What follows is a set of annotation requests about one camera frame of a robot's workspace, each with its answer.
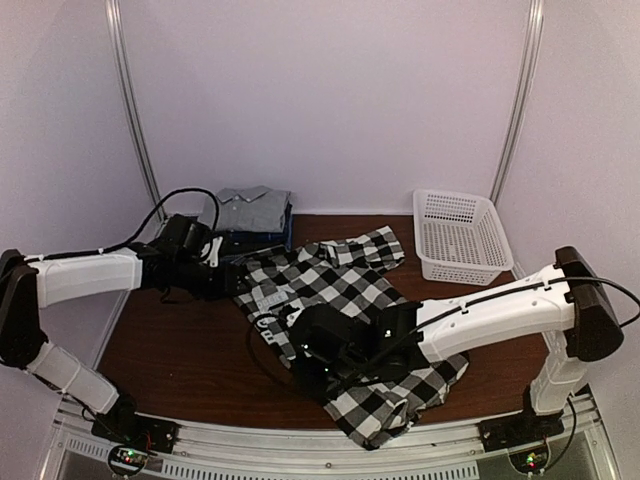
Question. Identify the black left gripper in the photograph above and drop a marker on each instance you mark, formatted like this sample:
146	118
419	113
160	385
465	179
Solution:
225	288

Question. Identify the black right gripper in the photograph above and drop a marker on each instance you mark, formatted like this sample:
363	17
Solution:
310	383

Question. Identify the black white plaid shirt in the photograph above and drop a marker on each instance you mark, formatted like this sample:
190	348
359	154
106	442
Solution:
348	275

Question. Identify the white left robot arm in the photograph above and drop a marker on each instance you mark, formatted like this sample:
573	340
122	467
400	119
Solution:
31	286

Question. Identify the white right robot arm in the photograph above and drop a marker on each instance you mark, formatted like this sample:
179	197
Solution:
565	300

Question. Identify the blue white checked folded shirt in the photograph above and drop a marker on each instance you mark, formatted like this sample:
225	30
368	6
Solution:
237	259

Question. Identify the dark folded shirt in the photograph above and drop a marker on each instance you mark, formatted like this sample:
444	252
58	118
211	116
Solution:
237	248

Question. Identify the grey folded shirt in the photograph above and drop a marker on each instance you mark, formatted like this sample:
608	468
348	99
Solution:
257	209

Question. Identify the white plastic laundry basket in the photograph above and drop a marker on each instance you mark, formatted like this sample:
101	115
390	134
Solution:
459	238

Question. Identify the left circuit board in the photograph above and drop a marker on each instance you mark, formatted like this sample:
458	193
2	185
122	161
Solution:
123	460

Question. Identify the circuit board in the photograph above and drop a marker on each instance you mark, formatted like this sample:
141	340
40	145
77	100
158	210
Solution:
123	460
530	460

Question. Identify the right circuit board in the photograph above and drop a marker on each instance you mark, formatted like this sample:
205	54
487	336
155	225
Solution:
530	460

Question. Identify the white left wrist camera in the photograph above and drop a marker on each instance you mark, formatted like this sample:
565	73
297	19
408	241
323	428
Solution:
210	252

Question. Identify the aluminium front rail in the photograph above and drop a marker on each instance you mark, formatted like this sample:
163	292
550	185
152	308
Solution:
451	450

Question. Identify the left aluminium frame post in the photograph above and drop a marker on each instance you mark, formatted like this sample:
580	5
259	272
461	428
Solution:
132	115

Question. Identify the aluminium frame post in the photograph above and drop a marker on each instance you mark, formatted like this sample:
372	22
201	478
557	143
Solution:
132	115
528	65

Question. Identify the right aluminium frame post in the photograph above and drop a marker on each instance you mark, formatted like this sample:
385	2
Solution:
528	65

